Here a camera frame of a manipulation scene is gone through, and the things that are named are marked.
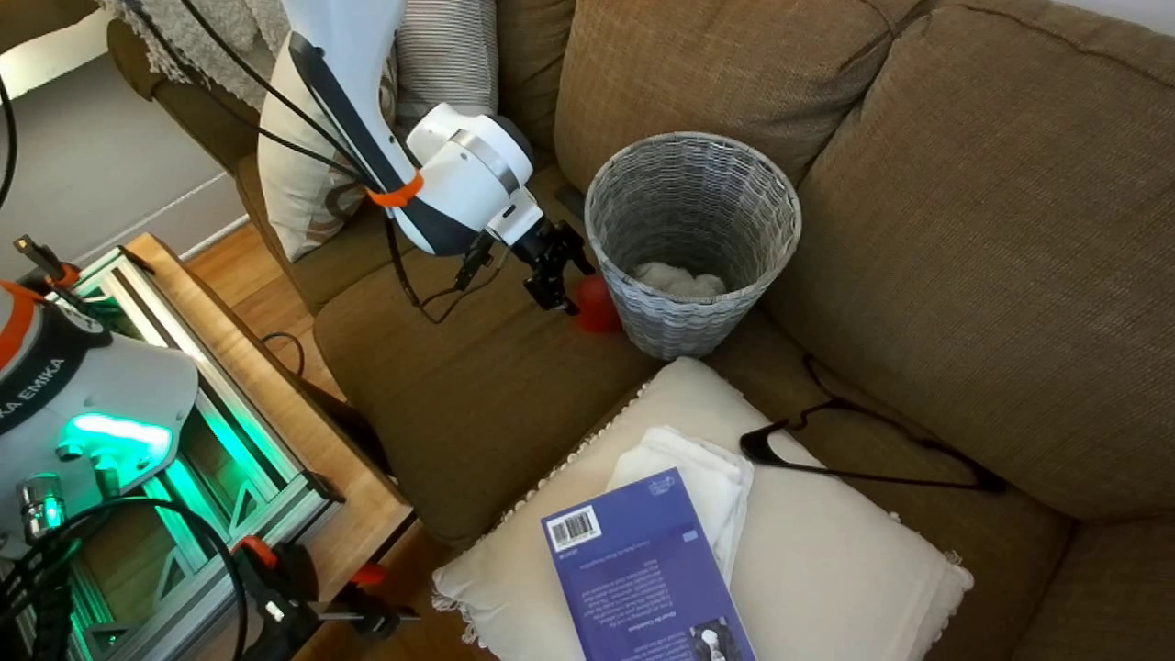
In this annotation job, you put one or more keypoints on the grey striped pillow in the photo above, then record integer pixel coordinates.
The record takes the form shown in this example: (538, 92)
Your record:
(444, 54)

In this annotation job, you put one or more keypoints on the cream square pillow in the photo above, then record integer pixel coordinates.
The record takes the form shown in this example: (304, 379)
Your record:
(302, 174)

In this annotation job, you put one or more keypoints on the white paper sheet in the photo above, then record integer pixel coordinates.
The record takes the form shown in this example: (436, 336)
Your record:
(716, 483)

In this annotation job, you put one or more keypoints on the brown fabric sofa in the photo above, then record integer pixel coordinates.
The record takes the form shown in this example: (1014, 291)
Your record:
(985, 275)

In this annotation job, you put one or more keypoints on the white crumpled paper in basket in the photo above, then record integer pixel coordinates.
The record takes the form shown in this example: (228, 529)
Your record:
(676, 282)

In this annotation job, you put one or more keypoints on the red cup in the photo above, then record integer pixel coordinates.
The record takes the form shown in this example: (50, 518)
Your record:
(596, 312)

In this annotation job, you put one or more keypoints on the cream knitted blanket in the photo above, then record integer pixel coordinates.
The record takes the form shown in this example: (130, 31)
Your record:
(220, 42)

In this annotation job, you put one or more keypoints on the blue book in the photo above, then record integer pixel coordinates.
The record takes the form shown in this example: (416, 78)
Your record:
(638, 580)

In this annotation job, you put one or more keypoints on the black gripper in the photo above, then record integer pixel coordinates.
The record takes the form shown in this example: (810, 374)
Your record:
(547, 249)

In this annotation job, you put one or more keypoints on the grey woven basket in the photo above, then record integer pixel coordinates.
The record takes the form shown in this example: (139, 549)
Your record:
(701, 205)

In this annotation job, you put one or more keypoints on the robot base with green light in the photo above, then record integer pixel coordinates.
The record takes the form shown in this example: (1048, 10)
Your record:
(80, 413)

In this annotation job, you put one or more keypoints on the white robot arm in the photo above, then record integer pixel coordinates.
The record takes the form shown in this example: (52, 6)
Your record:
(457, 184)

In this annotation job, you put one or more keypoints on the wooden table with metal rail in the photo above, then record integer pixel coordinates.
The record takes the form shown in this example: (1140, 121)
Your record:
(211, 560)

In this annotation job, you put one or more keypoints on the white fringed pillow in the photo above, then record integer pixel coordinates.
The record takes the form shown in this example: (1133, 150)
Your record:
(823, 576)

